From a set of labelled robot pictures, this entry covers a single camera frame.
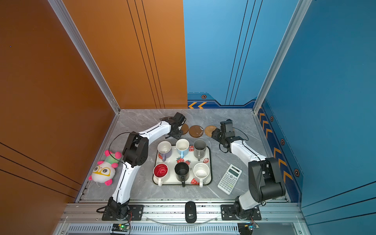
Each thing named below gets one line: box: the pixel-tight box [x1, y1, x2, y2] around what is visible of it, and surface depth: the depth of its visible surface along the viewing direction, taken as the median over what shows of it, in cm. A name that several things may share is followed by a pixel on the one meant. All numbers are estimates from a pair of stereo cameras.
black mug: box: [174, 162, 190, 188], surface depth 82 cm
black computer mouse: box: [185, 201, 197, 224], surface depth 74 cm
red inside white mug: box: [153, 163, 168, 178], surface depth 86 cm
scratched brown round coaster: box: [188, 124, 204, 138], surface depth 108 cm
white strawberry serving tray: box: [152, 145, 213, 188], surface depth 87 cm
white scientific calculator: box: [217, 164, 243, 196], surface depth 84 cm
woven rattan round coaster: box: [204, 125, 217, 138], surface depth 110 cm
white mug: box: [192, 162, 211, 188], surface depth 82 cm
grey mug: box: [193, 139, 207, 162], surface depth 89 cm
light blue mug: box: [175, 138, 190, 160], surface depth 91 cm
